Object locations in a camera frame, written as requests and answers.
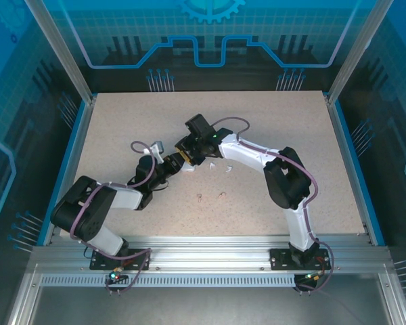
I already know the left blue table edge trim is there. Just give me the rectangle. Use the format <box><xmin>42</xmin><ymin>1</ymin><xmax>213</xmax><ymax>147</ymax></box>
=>
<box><xmin>37</xmin><ymin>101</ymin><xmax>91</xmax><ymax>246</ymax></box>

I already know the blue table edge trim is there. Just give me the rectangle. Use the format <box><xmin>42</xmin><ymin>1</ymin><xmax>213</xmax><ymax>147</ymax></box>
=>
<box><xmin>37</xmin><ymin>101</ymin><xmax>91</xmax><ymax>246</ymax></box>
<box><xmin>334</xmin><ymin>101</ymin><xmax>387</xmax><ymax>246</ymax></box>

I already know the left small LED circuit board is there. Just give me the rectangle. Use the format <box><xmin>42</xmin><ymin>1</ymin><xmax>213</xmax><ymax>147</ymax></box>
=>
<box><xmin>108</xmin><ymin>269</ymin><xmax>128</xmax><ymax>284</ymax></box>

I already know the small led circuit board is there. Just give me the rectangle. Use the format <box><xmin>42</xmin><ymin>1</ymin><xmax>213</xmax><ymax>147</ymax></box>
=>
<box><xmin>108</xmin><ymin>269</ymin><xmax>128</xmax><ymax>284</ymax></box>
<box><xmin>302</xmin><ymin>270</ymin><xmax>325</xmax><ymax>284</ymax></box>

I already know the grey metal sheet shelf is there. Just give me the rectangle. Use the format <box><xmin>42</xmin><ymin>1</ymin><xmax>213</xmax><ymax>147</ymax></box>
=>
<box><xmin>26</xmin><ymin>286</ymin><xmax>393</xmax><ymax>325</ymax></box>

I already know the right blue table edge trim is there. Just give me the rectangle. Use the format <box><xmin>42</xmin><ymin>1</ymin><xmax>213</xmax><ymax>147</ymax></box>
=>
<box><xmin>334</xmin><ymin>101</ymin><xmax>387</xmax><ymax>246</ymax></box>

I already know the right small LED circuit board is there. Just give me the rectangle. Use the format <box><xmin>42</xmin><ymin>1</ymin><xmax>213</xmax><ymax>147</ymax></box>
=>
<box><xmin>302</xmin><ymin>270</ymin><xmax>325</xmax><ymax>284</ymax></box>

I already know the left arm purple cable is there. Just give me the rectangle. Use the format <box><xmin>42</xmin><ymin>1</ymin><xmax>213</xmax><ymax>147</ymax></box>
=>
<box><xmin>68</xmin><ymin>140</ymin><xmax>157</xmax><ymax>295</ymax></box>

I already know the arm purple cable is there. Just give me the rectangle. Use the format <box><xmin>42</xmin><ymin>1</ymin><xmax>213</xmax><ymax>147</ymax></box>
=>
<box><xmin>212</xmin><ymin>116</ymin><xmax>335</xmax><ymax>293</ymax></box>
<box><xmin>68</xmin><ymin>140</ymin><xmax>157</xmax><ymax>295</ymax></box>

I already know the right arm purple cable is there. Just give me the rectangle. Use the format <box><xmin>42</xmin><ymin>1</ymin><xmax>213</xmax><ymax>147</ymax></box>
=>
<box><xmin>212</xmin><ymin>116</ymin><xmax>335</xmax><ymax>293</ymax></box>

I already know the left aluminium side rail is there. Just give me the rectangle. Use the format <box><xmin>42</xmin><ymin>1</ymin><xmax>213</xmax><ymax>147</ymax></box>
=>
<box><xmin>43</xmin><ymin>94</ymin><xmax>98</xmax><ymax>246</ymax></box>

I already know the aluminium side rail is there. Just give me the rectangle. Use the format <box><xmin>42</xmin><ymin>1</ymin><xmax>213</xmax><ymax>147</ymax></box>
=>
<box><xmin>323</xmin><ymin>91</ymin><xmax>375</xmax><ymax>245</ymax></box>
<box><xmin>43</xmin><ymin>94</ymin><xmax>98</xmax><ymax>246</ymax></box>

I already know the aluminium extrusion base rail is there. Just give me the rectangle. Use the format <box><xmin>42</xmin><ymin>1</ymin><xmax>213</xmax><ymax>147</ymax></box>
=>
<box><xmin>28</xmin><ymin>233</ymin><xmax>395</xmax><ymax>276</ymax></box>

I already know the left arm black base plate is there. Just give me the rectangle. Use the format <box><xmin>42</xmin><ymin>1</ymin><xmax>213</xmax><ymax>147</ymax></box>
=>
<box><xmin>89</xmin><ymin>248</ymin><xmax>152</xmax><ymax>272</ymax></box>

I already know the slotted grey cable duct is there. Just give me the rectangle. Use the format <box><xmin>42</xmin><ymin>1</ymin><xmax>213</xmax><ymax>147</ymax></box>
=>
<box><xmin>39</xmin><ymin>273</ymin><xmax>300</xmax><ymax>288</ymax></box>

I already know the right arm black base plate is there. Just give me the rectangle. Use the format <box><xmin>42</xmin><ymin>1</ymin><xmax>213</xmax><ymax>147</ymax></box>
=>
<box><xmin>269</xmin><ymin>248</ymin><xmax>330</xmax><ymax>272</ymax></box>

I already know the right aluminium side rail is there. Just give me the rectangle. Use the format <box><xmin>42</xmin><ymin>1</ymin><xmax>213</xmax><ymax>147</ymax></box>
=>
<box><xmin>323</xmin><ymin>91</ymin><xmax>375</xmax><ymax>245</ymax></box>

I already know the left aluminium frame post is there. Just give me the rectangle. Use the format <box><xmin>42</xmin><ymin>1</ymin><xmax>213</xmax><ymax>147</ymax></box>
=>
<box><xmin>23</xmin><ymin>0</ymin><xmax>97</xmax><ymax>104</ymax></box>

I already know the aluminium frame post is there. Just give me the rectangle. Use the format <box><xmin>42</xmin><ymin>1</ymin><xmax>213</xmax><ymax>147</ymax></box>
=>
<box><xmin>23</xmin><ymin>0</ymin><xmax>97</xmax><ymax>104</ymax></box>
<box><xmin>326</xmin><ymin>0</ymin><xmax>392</xmax><ymax>104</ymax></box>

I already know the right aluminium frame post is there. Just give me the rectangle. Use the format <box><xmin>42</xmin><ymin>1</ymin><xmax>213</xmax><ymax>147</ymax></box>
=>
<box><xmin>326</xmin><ymin>0</ymin><xmax>392</xmax><ymax>104</ymax></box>

